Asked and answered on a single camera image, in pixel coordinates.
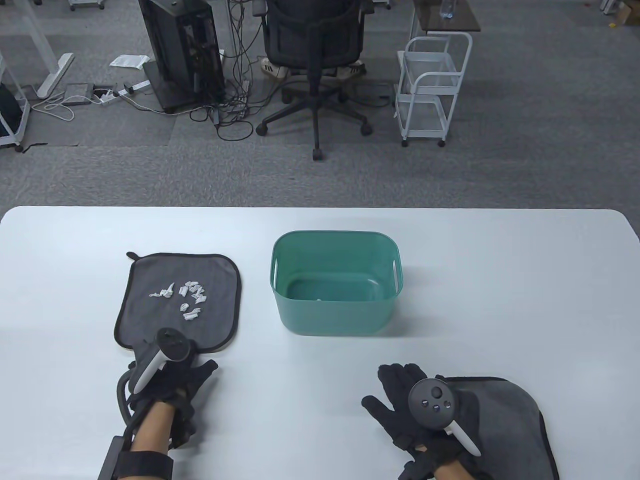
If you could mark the clear plastic water bottle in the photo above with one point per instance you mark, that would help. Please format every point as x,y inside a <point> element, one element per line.
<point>447,10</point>

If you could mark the white frame cart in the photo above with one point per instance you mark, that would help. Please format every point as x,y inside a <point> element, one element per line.
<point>7,141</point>

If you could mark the grey hand towel black trim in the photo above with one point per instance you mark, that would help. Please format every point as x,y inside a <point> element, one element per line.
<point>150,300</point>
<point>510,425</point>

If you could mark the white desk leg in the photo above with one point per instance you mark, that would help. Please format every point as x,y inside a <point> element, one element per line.
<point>55,75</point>

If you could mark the white paper sheet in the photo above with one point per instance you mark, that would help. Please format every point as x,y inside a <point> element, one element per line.
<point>127,61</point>

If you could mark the dark brown side table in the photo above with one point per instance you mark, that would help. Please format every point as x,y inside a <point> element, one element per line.
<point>460,20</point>

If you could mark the person's right hand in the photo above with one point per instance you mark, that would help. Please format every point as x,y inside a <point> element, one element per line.
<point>395,400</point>

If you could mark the white striped sneaker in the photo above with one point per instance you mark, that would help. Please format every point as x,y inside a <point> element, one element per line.
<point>351,71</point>
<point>274,67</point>

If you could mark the black computer tower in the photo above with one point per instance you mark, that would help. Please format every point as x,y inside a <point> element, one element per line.
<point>170,50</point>

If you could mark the person's left hand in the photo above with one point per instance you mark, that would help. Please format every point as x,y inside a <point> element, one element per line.
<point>185,380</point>

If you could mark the grey flat floor box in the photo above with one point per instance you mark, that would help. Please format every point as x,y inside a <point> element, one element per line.
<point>77,92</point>

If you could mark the white power strip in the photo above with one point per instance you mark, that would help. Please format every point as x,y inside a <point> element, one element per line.
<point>107,98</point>

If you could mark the person's right forearm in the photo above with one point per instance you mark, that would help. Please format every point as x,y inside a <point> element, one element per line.
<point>450,472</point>

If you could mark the green plastic basket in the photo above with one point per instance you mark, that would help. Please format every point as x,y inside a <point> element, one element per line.
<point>335,315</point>

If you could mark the black and white hand controller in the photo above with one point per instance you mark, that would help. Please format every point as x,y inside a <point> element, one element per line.
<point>172,345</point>
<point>430,400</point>

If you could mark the black bag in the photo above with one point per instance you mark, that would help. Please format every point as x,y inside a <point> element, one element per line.
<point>7,110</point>

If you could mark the black office chair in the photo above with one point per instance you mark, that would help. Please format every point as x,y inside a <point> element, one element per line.
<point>312,35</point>

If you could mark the cardboard box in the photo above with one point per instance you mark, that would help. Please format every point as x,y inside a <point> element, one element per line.
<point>630,15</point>

